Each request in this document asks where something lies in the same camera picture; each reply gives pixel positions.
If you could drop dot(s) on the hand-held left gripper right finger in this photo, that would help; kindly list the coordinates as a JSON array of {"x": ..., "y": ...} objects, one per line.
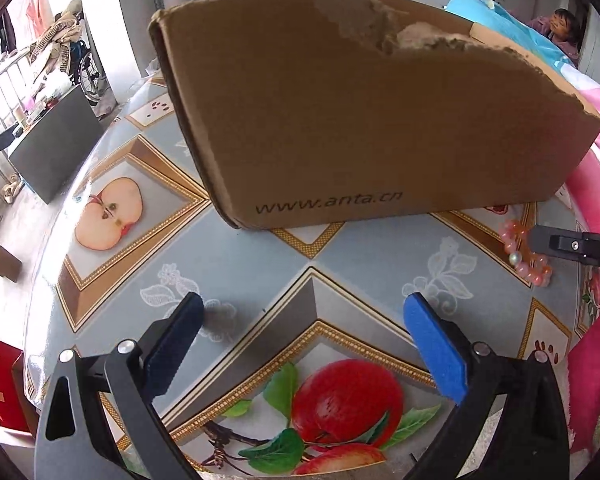
[{"x": 435, "y": 345}]

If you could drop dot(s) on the teal blanket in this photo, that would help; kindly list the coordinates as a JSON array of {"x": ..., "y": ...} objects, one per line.
[{"x": 505, "y": 15}]

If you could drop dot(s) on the dark grey cabinet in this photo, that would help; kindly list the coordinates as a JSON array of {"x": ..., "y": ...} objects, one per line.
[{"x": 55, "y": 150}]

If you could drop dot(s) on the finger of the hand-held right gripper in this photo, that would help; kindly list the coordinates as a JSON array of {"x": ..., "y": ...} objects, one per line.
[{"x": 565, "y": 244}]

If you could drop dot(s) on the pile of beige clothes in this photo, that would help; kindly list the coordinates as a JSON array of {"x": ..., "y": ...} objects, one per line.
[{"x": 55, "y": 35}]

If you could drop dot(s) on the wheelchair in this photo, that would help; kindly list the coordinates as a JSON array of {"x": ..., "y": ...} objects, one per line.
[{"x": 87, "y": 72}]

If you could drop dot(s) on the red bag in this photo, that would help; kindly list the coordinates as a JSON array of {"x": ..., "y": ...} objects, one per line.
[{"x": 2, "y": 385}]

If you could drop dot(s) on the small brown box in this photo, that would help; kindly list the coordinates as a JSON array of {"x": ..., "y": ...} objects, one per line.
[{"x": 2, "y": 260}]

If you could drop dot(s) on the fruit printed tablecloth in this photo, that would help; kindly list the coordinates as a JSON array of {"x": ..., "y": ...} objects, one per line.
[{"x": 260, "y": 270}]

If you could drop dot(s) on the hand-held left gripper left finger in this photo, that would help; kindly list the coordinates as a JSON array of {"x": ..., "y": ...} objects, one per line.
[{"x": 177, "y": 340}]

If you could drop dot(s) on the torn brown cardboard box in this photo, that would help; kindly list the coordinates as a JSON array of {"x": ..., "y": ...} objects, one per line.
[{"x": 380, "y": 125}]

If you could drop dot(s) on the pink hanging garment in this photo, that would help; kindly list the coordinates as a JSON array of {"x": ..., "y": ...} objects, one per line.
[{"x": 32, "y": 2}]

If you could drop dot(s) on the beige slippers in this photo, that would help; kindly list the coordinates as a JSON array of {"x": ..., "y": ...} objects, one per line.
[{"x": 12, "y": 187}]

